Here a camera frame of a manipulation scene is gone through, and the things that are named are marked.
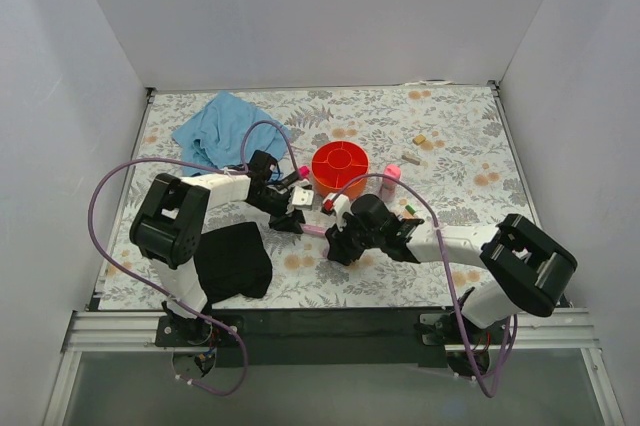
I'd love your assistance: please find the pink glue bottle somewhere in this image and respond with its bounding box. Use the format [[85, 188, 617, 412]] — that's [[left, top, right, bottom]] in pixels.
[[379, 164, 402, 202]]

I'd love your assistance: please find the pink black highlighter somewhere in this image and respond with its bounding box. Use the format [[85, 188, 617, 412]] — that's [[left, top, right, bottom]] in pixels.
[[279, 166, 310, 188]]

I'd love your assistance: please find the pink translucent highlighter body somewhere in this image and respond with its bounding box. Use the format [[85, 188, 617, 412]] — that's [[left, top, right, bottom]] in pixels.
[[301, 224, 327, 237]]

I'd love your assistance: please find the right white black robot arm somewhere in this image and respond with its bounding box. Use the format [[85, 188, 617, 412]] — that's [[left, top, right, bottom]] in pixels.
[[322, 194, 577, 344]]

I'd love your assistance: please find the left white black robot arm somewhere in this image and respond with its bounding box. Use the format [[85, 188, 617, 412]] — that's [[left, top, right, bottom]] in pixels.
[[129, 150, 314, 346]]

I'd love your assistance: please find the orange round organizer container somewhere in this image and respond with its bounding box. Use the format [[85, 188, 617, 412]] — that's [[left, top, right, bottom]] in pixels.
[[311, 141, 369, 197]]

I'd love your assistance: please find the black cloth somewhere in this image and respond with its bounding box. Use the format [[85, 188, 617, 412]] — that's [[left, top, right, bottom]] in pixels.
[[194, 222, 273, 303]]

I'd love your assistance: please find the small brown eraser piece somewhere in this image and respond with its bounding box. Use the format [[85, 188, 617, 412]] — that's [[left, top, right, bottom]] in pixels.
[[402, 154, 421, 165]]

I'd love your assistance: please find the blue cloth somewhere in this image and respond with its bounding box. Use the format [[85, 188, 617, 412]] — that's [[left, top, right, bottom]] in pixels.
[[172, 92, 290, 169]]

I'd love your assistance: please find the tan eraser block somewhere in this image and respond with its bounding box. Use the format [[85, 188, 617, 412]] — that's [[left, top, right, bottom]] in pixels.
[[412, 134, 426, 145]]

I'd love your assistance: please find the floral table mat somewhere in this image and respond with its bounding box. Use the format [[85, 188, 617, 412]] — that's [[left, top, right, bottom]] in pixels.
[[98, 86, 533, 310]]

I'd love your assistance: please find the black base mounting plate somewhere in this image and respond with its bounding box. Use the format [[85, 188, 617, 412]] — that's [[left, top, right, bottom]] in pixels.
[[154, 305, 516, 370]]

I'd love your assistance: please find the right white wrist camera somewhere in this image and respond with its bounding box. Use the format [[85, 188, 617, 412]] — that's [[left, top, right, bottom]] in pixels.
[[321, 193, 351, 230]]

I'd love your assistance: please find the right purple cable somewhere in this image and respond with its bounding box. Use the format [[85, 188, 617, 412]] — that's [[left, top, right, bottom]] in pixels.
[[329, 173, 519, 399]]

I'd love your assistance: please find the purple cable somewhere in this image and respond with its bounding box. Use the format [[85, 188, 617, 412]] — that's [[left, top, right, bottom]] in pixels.
[[329, 173, 519, 399], [87, 120, 306, 396]]

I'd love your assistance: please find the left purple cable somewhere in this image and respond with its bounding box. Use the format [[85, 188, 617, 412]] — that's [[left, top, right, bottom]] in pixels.
[[87, 120, 306, 396]]

